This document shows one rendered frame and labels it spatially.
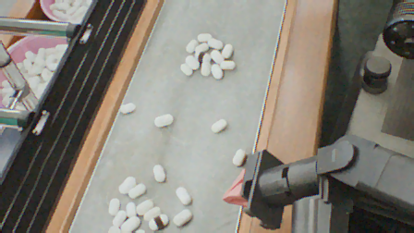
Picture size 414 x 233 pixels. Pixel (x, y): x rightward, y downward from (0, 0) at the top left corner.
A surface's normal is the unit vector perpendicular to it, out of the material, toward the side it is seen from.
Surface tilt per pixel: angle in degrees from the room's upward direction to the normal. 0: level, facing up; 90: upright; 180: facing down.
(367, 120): 0
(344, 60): 0
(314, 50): 0
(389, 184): 37
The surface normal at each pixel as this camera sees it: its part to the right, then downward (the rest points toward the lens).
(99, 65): 0.77, -0.22
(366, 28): -0.10, -0.61
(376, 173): -0.77, -0.36
